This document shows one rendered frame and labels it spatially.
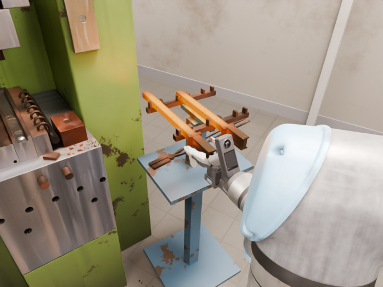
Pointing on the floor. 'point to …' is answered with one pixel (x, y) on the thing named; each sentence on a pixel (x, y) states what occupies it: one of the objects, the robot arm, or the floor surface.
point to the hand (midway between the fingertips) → (199, 141)
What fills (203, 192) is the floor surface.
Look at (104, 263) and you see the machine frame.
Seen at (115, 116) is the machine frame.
